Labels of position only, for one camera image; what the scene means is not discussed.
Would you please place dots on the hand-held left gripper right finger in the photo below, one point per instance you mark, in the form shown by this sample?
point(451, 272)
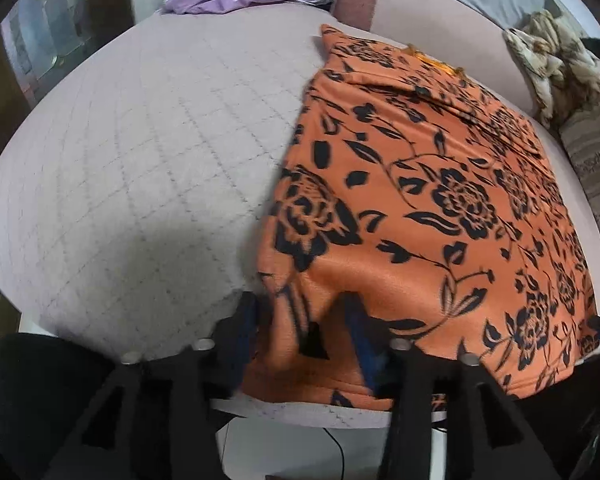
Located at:
point(361, 336)

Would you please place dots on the pink bolster with brown band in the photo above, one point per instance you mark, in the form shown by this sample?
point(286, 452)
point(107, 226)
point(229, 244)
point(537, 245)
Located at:
point(359, 0)

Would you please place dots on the beige patterned crumpled blanket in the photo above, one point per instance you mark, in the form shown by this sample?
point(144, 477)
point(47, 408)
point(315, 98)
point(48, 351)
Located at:
point(545, 70)

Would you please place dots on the orange black floral garment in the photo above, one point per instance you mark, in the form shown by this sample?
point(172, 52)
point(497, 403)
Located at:
point(430, 220)

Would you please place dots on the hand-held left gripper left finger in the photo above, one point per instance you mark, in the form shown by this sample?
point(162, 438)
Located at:
point(244, 322)

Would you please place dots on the wooden door with glass panes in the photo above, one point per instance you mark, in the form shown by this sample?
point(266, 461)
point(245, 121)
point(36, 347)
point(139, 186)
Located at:
point(45, 35)

